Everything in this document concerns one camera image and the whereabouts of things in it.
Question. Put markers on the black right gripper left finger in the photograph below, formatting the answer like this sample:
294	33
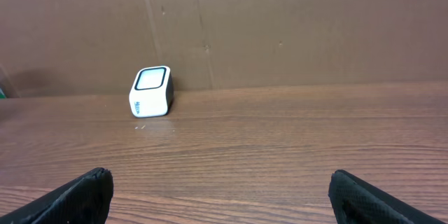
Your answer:
85	199

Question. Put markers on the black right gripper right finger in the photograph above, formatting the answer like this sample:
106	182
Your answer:
354	201

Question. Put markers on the white barcode scanner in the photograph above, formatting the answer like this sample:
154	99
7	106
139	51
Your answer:
152	92

